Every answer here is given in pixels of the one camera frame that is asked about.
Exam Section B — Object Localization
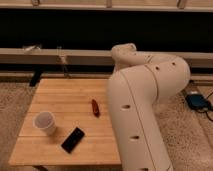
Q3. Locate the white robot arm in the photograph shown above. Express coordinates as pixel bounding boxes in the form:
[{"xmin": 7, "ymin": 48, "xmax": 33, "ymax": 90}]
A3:
[{"xmin": 106, "ymin": 43, "xmax": 190, "ymax": 171}]

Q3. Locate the wooden table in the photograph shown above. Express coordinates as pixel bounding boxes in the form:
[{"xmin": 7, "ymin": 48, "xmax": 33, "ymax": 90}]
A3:
[{"xmin": 9, "ymin": 79, "xmax": 120, "ymax": 166}]

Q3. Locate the black smartphone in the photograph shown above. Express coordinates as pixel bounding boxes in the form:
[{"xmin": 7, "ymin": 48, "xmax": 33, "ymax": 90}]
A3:
[{"xmin": 61, "ymin": 127, "xmax": 85, "ymax": 153}]

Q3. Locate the black cable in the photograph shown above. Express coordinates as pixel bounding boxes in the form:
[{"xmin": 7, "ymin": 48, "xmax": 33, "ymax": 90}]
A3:
[{"xmin": 199, "ymin": 91, "xmax": 213, "ymax": 122}]

